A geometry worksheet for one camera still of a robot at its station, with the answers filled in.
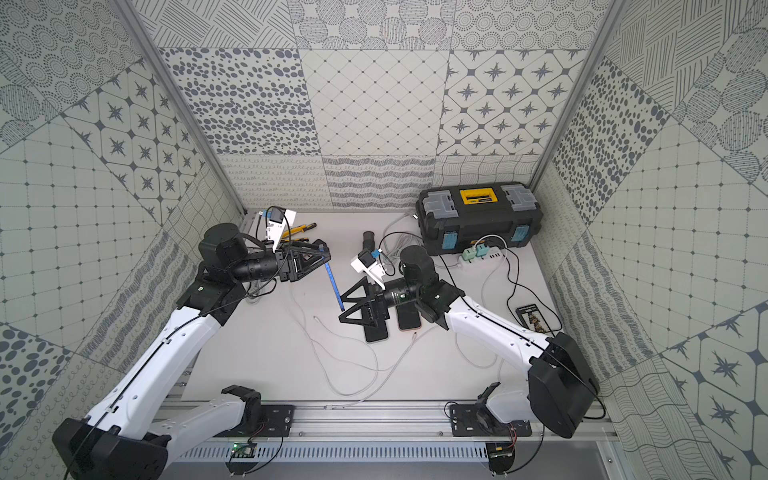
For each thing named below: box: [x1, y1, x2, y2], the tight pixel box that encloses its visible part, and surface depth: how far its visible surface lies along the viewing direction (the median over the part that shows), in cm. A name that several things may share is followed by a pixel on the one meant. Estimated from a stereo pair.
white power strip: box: [458, 247, 508, 269], surface depth 106 cm
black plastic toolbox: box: [415, 182, 544, 256], surface depth 100 cm
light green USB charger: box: [462, 248, 477, 263], surface depth 102 cm
